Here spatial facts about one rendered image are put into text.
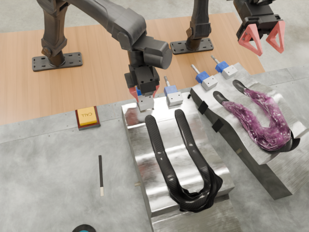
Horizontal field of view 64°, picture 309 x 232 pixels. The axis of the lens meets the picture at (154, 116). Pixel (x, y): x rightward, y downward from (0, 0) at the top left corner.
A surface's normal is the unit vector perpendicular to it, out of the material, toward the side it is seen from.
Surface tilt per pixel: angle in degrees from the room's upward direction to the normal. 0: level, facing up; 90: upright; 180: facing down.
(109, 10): 11
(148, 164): 23
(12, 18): 0
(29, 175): 0
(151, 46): 19
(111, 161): 0
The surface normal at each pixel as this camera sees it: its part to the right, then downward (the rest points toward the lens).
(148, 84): 0.26, 0.67
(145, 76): -0.10, -0.70
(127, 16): 0.26, -0.36
